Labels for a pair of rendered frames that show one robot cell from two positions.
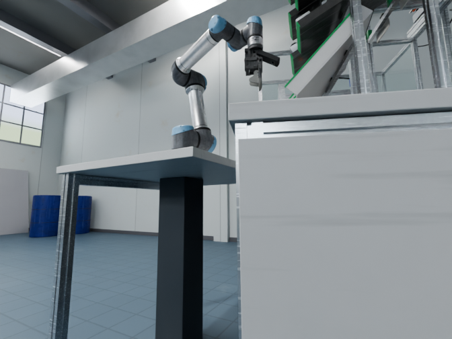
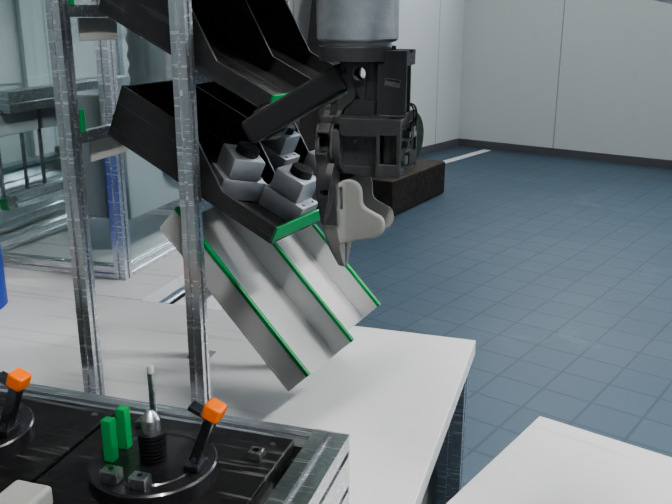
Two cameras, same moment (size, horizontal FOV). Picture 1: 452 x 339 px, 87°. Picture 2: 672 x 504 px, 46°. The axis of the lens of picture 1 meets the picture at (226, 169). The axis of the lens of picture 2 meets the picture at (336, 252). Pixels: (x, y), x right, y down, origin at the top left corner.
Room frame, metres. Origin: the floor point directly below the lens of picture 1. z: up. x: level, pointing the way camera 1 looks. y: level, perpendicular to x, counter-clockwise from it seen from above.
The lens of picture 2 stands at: (1.79, -0.05, 1.46)
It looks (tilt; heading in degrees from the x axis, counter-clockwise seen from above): 17 degrees down; 189
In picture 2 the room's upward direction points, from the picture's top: straight up
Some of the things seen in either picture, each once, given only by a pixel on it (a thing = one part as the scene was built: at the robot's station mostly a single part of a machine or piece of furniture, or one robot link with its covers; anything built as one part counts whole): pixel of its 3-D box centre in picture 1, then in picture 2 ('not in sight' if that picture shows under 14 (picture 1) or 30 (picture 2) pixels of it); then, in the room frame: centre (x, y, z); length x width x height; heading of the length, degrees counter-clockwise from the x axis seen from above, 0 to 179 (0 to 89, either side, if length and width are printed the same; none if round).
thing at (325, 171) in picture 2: not in sight; (331, 177); (1.07, -0.17, 1.31); 0.05 x 0.02 x 0.09; 171
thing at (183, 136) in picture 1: (183, 138); not in sight; (1.24, 0.22, 1.05); 0.13 x 0.12 x 0.14; 136
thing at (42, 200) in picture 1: (62, 214); not in sight; (6.02, 4.05, 0.48); 1.24 x 0.76 x 0.96; 152
